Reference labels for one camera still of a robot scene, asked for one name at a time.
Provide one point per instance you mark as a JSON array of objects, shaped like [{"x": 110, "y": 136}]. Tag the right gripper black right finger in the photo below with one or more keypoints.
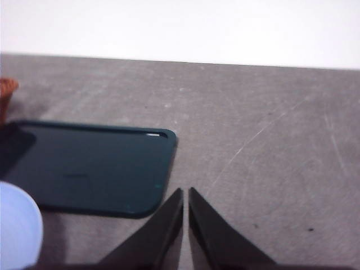
[{"x": 208, "y": 239}]

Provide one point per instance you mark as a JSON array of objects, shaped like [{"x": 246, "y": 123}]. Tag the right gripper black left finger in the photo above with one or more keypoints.
[{"x": 163, "y": 239}]

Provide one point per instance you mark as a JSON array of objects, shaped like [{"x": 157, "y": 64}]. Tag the blue round plate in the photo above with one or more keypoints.
[{"x": 17, "y": 225}]

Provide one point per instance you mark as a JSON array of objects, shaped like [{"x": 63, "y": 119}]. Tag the brown wicker basket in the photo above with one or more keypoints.
[{"x": 7, "y": 87}]

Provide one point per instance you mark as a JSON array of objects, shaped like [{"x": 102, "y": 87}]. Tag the dark green flat tray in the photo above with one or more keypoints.
[{"x": 98, "y": 168}]

